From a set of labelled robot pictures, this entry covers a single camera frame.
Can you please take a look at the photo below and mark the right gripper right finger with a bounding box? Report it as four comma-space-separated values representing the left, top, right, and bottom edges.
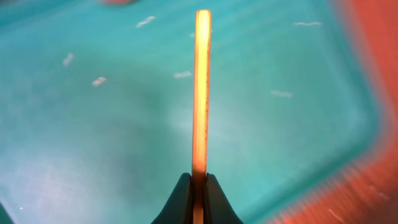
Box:
204, 173, 243, 224

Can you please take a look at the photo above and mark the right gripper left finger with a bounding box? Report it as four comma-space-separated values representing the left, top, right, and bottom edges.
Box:
151, 173, 193, 224

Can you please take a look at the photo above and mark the wooden chopstick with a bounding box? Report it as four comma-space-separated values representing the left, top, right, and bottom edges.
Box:
192, 9, 211, 224

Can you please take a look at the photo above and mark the teal serving tray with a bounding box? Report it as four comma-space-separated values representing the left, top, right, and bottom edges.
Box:
1, 0, 380, 223

